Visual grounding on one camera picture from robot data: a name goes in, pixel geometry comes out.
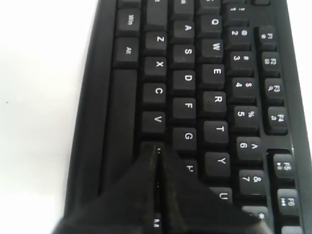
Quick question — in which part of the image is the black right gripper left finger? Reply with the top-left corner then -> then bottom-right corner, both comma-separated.
53,145 -> 158,234

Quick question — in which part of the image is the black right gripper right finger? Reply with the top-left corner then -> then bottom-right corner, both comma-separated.
159,146 -> 272,234

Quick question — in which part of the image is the black acer keyboard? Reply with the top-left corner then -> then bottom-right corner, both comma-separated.
64,0 -> 312,234

